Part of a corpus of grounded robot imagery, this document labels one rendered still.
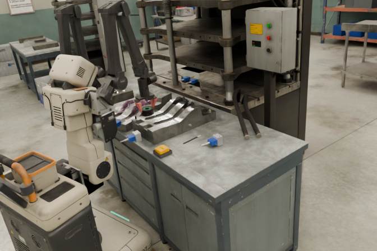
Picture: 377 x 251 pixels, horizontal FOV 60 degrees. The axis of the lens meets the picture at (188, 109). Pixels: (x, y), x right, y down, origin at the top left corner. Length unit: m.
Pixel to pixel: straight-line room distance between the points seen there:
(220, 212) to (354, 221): 1.33
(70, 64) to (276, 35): 1.25
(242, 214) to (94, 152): 0.86
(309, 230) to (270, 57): 1.24
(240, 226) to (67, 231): 0.85
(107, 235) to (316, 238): 1.38
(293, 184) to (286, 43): 0.89
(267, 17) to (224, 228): 1.31
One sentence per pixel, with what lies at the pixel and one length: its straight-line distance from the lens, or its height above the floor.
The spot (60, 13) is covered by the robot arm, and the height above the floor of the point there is 1.58.
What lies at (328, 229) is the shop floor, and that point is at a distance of 2.60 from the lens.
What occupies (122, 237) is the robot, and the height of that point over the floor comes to 0.28.
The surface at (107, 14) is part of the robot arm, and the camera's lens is 1.67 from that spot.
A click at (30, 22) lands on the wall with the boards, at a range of 9.09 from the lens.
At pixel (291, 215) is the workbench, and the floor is 0.33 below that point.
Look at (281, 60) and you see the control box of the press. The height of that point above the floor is 1.16.
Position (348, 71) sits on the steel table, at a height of 0.26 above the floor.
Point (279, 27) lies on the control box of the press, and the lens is 2.16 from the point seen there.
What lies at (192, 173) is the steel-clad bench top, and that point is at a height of 0.80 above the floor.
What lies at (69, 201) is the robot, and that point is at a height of 0.78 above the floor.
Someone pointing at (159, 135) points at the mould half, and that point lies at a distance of 1.96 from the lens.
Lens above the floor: 1.71
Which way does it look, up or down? 22 degrees down
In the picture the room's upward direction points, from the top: 6 degrees counter-clockwise
